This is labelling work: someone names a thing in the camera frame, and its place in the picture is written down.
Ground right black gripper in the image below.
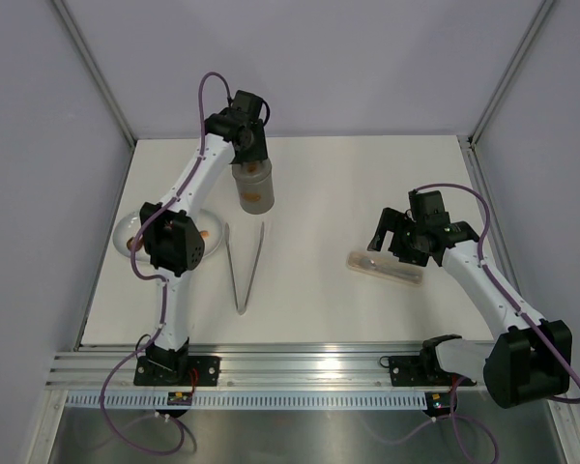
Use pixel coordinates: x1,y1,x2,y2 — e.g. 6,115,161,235
367,207,428,267

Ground grey cylindrical lunch container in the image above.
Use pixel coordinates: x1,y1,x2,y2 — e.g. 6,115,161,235
234,174,275,215

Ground steel serving tongs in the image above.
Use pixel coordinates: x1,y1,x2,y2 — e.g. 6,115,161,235
222,221,266,316

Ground grey lid with leather strap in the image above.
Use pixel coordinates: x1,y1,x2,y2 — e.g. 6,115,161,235
232,159,272,184

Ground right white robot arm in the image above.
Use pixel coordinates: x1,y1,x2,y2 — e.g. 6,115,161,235
367,185,573,409

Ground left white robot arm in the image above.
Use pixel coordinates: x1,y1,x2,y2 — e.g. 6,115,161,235
135,90,275,385

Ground clear cutlery case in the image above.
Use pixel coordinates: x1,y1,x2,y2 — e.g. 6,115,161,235
346,251,423,286

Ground white oval plate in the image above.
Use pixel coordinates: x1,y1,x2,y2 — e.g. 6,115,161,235
112,209,223,259

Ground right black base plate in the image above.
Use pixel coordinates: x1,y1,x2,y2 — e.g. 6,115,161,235
378,355,459,388

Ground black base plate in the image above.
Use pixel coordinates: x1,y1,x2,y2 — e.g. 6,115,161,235
133,356,221,387
378,355,459,388

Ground aluminium mounting rail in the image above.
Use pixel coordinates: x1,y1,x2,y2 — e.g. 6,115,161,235
45,340,569,393

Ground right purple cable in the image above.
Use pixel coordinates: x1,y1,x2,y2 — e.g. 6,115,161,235
366,183,580,460

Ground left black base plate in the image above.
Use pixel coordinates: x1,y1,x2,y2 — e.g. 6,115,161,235
133,356,221,387

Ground white slotted cable duct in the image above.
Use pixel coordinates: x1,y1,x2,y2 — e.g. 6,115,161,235
66,391,427,411

